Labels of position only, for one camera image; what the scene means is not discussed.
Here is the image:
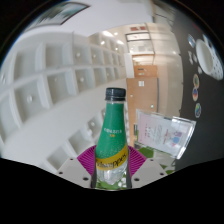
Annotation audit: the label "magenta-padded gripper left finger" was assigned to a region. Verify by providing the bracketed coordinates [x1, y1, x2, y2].
[54, 145, 100, 190]

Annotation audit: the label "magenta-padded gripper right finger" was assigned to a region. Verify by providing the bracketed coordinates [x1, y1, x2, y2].
[126, 145, 168, 190]

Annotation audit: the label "green plastic drink bottle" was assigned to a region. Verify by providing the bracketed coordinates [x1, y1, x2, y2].
[94, 87, 130, 190]

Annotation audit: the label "clear acrylic sign stand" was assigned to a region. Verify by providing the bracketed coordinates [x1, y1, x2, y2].
[134, 108, 197, 160]

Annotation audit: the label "round colourful sticker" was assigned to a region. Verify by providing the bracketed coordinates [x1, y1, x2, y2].
[194, 102, 203, 119]
[191, 87, 200, 102]
[192, 73, 201, 89]

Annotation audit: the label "ceiling lights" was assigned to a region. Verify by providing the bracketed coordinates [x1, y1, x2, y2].
[25, 31, 125, 105]

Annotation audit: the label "small white sticker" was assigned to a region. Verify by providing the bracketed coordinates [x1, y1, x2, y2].
[188, 50, 195, 65]

